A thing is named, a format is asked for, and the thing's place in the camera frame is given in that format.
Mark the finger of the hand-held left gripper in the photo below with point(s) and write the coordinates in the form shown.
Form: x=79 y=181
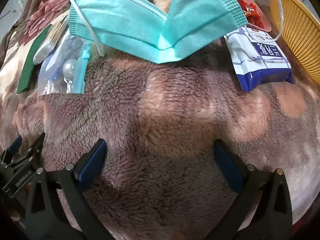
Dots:
x=36 y=146
x=15 y=145

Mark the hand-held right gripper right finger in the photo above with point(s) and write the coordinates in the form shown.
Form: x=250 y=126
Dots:
x=227 y=167

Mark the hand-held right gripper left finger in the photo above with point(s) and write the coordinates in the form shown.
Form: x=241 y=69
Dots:
x=93 y=161

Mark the clear zip bag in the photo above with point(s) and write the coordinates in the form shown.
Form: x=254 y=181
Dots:
x=57 y=65

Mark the floral fleece blanket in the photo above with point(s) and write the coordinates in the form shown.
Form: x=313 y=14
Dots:
x=160 y=120

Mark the green felt strip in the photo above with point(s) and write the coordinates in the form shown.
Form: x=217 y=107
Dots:
x=31 y=62

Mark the cotton swab pack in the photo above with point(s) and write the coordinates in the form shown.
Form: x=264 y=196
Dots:
x=48 y=43

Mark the white blue tissue packet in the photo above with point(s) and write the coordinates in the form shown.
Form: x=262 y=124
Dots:
x=262 y=60

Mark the pink tray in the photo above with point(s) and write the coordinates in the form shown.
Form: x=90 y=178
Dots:
x=263 y=17

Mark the yellow plastic basket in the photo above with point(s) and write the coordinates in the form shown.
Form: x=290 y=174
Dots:
x=297 y=27

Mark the pile of red candies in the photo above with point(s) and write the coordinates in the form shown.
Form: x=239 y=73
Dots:
x=247 y=7

